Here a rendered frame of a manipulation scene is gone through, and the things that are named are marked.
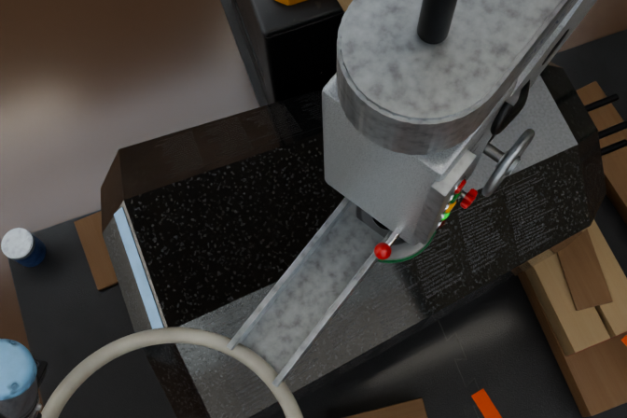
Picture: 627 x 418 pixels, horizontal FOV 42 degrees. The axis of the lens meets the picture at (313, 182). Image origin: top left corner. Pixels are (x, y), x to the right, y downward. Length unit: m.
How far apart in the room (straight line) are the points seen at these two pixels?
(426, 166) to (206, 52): 1.89
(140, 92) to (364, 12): 1.94
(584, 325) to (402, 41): 1.61
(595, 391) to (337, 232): 1.22
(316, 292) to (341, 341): 0.39
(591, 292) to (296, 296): 1.16
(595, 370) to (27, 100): 2.08
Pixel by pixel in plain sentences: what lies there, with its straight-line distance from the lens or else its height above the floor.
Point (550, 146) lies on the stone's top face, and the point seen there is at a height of 0.80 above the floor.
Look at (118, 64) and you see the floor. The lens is 3.00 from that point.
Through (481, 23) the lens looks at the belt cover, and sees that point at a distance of 1.07.
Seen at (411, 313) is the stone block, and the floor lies 0.63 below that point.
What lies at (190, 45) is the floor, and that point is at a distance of 2.98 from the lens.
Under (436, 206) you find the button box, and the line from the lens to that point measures 1.22.
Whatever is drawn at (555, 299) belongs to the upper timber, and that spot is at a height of 0.21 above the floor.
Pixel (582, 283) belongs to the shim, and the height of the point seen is 0.22.
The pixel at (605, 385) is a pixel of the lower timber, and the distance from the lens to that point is 2.62.
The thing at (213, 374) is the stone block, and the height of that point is 0.69.
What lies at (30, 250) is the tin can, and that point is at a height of 0.14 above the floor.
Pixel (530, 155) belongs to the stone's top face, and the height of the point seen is 0.80.
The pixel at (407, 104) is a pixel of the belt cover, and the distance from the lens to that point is 1.01.
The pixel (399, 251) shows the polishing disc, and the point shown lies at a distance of 1.80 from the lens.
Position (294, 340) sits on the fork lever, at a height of 1.02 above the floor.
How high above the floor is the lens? 2.59
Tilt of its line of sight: 72 degrees down
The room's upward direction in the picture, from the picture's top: 4 degrees counter-clockwise
